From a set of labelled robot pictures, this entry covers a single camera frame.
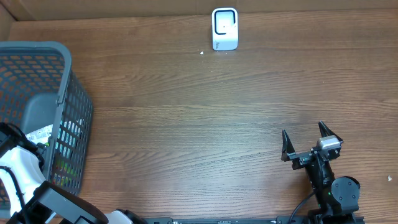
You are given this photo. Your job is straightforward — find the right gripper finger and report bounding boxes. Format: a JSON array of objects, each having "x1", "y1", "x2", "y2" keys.
[
  {"x1": 318, "y1": 121, "x2": 343, "y2": 143},
  {"x1": 281, "y1": 129, "x2": 296, "y2": 162}
]

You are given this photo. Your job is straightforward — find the white tube with gold cap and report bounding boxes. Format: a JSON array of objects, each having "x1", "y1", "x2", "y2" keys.
[{"x1": 25, "y1": 119, "x2": 84, "y2": 146}]

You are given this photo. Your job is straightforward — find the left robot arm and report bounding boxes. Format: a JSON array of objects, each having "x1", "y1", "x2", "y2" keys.
[{"x1": 1, "y1": 122, "x2": 146, "y2": 224}]

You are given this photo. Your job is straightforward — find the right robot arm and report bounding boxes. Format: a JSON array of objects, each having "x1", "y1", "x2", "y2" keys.
[{"x1": 277, "y1": 121, "x2": 364, "y2": 224}]

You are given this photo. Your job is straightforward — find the white barcode scanner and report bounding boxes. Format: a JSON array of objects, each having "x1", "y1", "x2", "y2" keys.
[{"x1": 211, "y1": 7, "x2": 239, "y2": 51}]

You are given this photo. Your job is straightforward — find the grey plastic shopping basket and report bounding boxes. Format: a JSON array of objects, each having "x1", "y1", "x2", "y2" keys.
[{"x1": 0, "y1": 41, "x2": 94, "y2": 220}]

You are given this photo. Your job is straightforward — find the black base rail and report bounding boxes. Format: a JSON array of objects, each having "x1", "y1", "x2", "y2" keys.
[{"x1": 142, "y1": 216, "x2": 365, "y2": 224}]

